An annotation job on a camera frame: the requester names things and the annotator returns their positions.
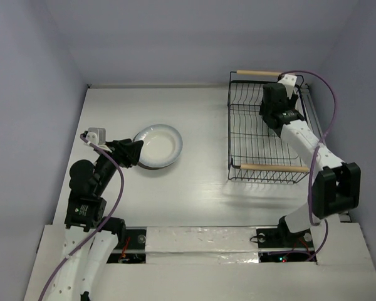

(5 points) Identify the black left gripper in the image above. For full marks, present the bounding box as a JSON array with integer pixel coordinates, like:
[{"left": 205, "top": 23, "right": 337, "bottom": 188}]
[{"left": 94, "top": 137, "right": 142, "bottom": 194}]

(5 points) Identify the dark reindeer plate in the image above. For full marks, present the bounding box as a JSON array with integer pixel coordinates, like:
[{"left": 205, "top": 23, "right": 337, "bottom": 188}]
[{"left": 137, "top": 162, "right": 173, "bottom": 171}]

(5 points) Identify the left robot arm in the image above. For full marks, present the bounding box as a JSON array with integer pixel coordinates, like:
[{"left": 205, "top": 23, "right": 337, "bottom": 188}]
[{"left": 38, "top": 132, "right": 144, "bottom": 300}]

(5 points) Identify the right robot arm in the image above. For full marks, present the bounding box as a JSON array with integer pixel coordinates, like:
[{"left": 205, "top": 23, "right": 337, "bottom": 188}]
[{"left": 259, "top": 83, "right": 361, "bottom": 246}]

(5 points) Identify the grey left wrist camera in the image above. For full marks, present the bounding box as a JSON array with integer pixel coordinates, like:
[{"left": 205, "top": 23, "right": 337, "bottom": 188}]
[{"left": 85, "top": 127, "right": 106, "bottom": 145}]

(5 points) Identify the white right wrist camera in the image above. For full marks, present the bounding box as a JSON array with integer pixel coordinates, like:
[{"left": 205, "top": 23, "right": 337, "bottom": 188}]
[{"left": 278, "top": 73, "right": 298, "bottom": 98}]

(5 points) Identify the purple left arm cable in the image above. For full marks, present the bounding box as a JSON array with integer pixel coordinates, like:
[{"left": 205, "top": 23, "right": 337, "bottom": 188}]
[{"left": 36, "top": 132, "right": 126, "bottom": 301}]

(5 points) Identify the black wire dish rack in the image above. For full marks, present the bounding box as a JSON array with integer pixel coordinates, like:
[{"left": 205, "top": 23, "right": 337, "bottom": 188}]
[{"left": 227, "top": 71, "right": 309, "bottom": 184}]

